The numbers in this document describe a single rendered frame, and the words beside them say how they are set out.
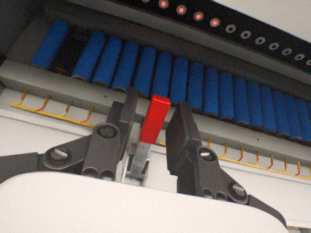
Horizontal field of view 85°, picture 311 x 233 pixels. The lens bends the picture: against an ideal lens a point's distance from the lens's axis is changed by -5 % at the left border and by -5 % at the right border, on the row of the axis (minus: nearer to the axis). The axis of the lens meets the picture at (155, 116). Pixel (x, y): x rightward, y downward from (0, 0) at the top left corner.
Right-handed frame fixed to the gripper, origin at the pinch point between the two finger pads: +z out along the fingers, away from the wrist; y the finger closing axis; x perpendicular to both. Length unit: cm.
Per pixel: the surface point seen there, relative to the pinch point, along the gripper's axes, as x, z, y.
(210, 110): -1.5, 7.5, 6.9
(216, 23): 6.2, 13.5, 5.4
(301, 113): 0.2, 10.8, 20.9
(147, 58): 0.7, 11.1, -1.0
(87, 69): -1.2, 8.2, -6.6
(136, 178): -7.1, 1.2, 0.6
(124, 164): -5.7, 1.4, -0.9
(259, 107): -0.3, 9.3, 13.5
